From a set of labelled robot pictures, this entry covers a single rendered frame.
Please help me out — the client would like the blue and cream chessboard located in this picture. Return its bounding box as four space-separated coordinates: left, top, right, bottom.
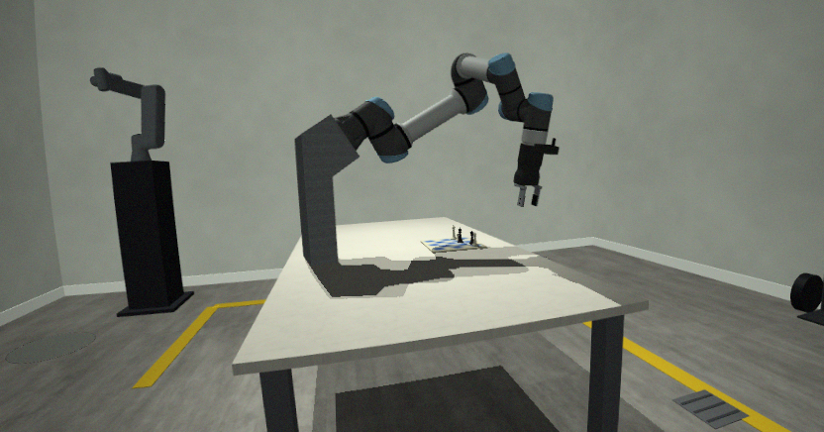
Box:
421 237 487 253

